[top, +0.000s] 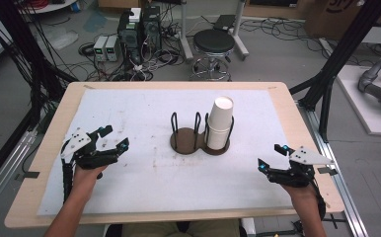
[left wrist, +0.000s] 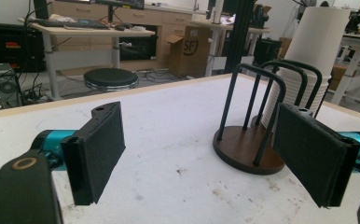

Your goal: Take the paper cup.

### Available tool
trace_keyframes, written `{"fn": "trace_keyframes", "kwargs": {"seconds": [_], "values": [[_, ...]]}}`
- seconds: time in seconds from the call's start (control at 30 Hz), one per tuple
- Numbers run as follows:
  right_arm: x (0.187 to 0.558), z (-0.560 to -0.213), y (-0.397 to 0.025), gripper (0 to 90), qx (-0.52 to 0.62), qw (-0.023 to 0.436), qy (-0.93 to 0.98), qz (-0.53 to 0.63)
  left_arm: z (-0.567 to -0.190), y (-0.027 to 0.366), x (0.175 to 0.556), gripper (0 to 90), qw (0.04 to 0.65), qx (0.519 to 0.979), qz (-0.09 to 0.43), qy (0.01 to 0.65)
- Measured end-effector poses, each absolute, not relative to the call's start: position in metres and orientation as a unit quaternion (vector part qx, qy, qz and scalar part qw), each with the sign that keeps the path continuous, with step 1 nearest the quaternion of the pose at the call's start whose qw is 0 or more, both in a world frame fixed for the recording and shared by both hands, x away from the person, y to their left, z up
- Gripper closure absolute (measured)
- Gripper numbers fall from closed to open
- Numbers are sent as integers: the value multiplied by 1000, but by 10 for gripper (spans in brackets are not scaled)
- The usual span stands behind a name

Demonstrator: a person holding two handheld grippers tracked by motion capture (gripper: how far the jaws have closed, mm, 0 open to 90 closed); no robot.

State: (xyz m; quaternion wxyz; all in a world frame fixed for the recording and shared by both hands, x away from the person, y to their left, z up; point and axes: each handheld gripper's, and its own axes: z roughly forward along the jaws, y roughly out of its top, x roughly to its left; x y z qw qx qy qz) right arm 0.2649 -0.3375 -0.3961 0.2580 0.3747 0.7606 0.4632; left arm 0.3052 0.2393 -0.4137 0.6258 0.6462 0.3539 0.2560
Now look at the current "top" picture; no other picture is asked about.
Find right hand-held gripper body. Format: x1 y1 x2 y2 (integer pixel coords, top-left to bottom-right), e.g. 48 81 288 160
267 145 335 189

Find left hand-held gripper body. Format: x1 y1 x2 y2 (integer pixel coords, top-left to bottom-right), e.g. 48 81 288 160
60 127 119 171

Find brown wire cup holder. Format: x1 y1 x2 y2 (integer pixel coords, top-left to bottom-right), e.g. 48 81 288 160
169 112 236 156

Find person's left hand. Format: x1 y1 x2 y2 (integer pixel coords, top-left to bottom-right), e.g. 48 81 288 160
72 163 109 195

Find person's right hand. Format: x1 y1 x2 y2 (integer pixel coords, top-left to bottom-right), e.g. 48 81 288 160
280 182 321 206

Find white table mat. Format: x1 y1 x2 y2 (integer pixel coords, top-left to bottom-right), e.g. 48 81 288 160
37 88 295 216

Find grey power supply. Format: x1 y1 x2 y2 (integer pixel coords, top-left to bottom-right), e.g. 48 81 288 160
105 35 119 62
93 35 110 62

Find white floor board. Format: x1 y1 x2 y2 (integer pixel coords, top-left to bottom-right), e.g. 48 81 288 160
336 64 381 136

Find black computer tower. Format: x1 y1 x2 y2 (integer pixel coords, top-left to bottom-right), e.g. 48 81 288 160
141 5 163 52
116 9 144 65

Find person's khaki trousers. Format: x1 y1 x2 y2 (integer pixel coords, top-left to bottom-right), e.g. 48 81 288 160
121 219 243 237

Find small white box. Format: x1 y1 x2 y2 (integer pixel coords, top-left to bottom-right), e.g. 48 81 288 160
128 7 143 24

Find white stand leg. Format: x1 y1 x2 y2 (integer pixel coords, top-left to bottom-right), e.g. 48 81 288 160
178 0 194 62
232 0 250 61

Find black round stool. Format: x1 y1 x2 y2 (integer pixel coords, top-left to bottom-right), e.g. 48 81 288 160
190 29 236 82

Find flat black device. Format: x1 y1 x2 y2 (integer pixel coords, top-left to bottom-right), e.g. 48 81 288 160
212 14 237 32

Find cardboard box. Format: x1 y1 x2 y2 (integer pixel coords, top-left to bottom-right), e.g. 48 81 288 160
304 0 365 41

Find aluminium rail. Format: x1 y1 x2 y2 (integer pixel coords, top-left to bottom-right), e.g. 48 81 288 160
296 102 370 237
0 129 38 220

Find tangle of floor cables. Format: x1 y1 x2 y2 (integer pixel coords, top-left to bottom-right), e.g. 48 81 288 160
78 19 187 83

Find black metal frame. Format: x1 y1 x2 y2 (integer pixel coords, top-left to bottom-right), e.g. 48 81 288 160
0 0 79 196
288 0 381 143

